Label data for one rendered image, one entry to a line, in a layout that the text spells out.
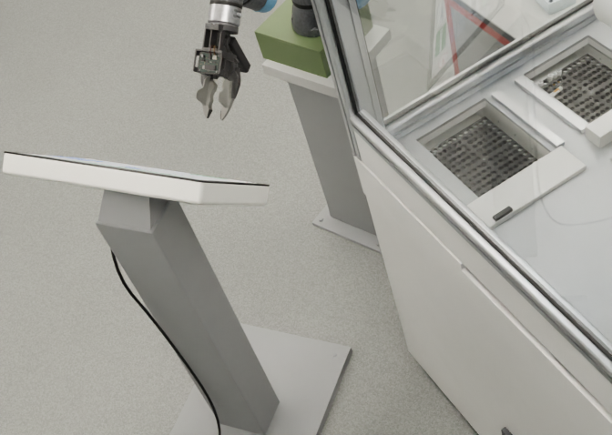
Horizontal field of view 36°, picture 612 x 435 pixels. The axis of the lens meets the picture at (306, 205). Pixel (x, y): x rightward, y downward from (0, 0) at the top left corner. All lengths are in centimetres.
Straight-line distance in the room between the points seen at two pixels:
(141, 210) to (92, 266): 145
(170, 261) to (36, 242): 162
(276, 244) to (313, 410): 71
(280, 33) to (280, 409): 113
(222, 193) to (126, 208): 27
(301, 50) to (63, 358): 139
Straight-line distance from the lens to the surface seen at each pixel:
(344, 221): 329
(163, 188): 195
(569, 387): 185
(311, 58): 269
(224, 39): 217
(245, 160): 365
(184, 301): 231
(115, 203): 216
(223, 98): 215
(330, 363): 296
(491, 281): 187
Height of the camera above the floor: 251
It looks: 47 degrees down
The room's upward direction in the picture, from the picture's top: 19 degrees counter-clockwise
